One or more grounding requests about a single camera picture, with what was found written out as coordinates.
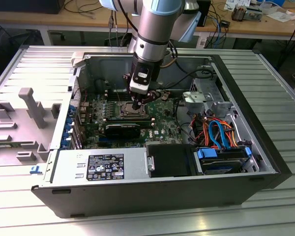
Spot silver power supply unit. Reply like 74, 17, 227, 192
50, 147, 148, 184

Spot black upright box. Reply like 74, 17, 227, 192
196, 0, 212, 28

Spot black wire loop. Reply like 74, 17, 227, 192
173, 96, 197, 146

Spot black RAM slot row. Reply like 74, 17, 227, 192
105, 117, 155, 128
105, 88, 153, 102

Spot blue case latch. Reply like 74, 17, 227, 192
29, 165, 43, 175

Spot black graphics card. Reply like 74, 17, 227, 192
104, 122, 141, 139

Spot grey case release latch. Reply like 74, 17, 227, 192
70, 51, 86, 69

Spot black camera cable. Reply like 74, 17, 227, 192
159, 48, 213, 87

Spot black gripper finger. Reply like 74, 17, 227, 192
123, 73, 142, 111
139, 89, 163, 109

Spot grey parts rack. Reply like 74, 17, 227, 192
0, 87, 62, 168

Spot silver metal drive cage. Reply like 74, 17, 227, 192
181, 64, 238, 118

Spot grey metal device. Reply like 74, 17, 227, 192
243, 6, 264, 22

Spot silver green CPU chip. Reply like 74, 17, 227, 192
125, 104, 140, 115

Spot blue data wire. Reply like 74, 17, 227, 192
208, 119, 233, 150

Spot orange red power wires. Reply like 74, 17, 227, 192
191, 116, 237, 148

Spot metal heatsink cooler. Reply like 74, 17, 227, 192
231, 6, 247, 22

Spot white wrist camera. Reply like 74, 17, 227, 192
129, 62, 153, 95

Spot green motherboard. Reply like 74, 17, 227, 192
79, 88, 185, 149

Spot white paper sheet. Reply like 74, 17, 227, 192
265, 9, 295, 23

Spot wooden desk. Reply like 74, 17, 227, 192
0, 0, 295, 41

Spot hard disk in blue carrier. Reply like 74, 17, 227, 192
196, 145, 253, 176

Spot blue network cable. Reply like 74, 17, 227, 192
211, 11, 224, 47

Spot black open PC case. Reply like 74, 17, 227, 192
30, 45, 293, 219

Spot black box on desk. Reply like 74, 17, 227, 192
0, 0, 62, 15

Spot black plastic drive cover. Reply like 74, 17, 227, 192
146, 144, 200, 178

